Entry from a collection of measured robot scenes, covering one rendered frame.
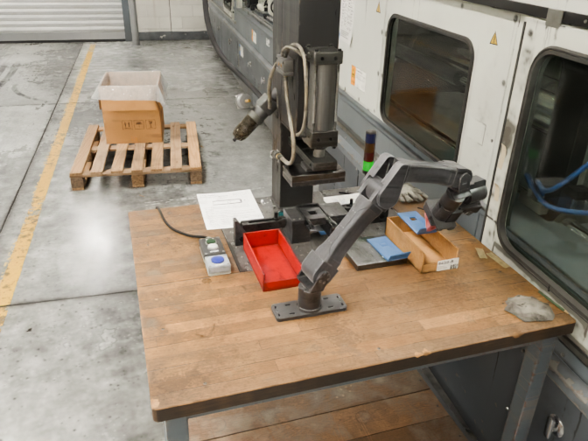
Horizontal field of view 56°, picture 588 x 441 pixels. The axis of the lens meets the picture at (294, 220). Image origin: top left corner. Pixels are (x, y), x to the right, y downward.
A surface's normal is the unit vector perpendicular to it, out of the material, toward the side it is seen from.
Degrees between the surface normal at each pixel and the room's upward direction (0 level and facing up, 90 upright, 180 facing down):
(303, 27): 90
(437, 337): 0
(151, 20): 90
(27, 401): 0
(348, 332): 0
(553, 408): 90
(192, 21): 90
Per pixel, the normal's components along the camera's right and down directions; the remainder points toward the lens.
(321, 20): 0.30, 0.44
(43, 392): 0.03, -0.89
